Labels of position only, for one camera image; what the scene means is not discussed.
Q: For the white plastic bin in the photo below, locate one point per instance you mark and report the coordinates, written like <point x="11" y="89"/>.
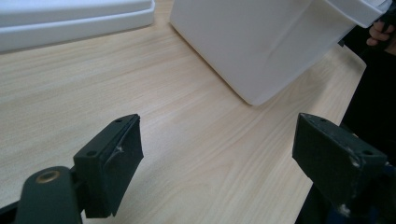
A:
<point x="264" y="43"/>

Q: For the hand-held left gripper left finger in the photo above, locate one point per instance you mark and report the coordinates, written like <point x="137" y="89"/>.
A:
<point x="107" y="165"/>

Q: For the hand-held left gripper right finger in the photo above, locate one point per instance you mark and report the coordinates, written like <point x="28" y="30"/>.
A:
<point x="336" y="158"/>

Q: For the white plastic tray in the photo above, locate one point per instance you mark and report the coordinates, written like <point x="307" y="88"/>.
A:
<point x="71" y="21"/>

